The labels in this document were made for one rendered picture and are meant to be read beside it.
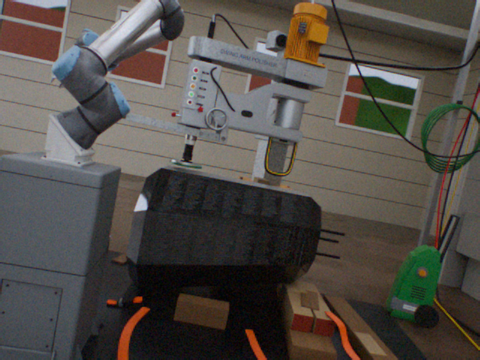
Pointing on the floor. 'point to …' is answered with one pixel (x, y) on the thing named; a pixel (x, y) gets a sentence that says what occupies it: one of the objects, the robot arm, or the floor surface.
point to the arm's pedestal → (52, 253)
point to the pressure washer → (419, 283)
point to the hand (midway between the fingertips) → (55, 83)
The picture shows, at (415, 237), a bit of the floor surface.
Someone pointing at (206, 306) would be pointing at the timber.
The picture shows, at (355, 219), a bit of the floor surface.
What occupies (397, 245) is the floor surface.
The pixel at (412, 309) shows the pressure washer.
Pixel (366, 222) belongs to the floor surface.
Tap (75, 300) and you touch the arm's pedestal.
